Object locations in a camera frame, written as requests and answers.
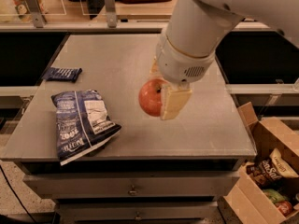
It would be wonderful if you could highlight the middle metal bracket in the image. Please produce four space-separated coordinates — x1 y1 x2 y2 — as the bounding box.
104 0 118 28

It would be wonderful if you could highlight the small dark blue snack bar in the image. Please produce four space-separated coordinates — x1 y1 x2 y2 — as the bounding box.
43 67 82 82

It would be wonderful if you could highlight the green snack bag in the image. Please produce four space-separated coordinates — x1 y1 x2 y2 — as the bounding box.
263 189 287 203

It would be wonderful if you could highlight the blue chip bag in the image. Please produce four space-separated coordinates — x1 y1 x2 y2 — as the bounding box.
51 90 121 166

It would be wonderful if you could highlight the colourful snack package top left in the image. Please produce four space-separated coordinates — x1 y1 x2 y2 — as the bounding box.
0 0 48 22

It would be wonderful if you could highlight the lower grey drawer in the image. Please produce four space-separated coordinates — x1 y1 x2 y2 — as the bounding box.
56 202 218 221

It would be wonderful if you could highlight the metal bracket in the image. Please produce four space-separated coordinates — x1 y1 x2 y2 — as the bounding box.
25 0 46 28
104 0 118 28

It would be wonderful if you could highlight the grey drawer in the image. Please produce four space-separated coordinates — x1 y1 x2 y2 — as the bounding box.
56 202 218 221
24 172 239 200

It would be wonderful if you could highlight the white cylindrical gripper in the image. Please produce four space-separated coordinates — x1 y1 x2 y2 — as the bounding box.
149 34 215 120

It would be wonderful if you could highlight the upper grey drawer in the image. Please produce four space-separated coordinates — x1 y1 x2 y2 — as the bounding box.
24 172 239 200

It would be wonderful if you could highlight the brown sea salt chip bag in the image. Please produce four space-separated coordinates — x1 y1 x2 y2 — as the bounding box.
246 148 299 188

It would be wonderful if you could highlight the left metal bracket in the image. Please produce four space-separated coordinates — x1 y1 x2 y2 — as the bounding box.
25 0 46 28

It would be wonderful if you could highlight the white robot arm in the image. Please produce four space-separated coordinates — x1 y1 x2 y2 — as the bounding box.
155 0 299 120

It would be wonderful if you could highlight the cardboard box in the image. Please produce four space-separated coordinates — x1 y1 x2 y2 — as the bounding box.
224 103 299 224

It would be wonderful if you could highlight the red apple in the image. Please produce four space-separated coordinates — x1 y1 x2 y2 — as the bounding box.
138 78 165 117

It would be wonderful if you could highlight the black floor cable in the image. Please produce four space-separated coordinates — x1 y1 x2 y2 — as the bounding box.
0 165 37 224

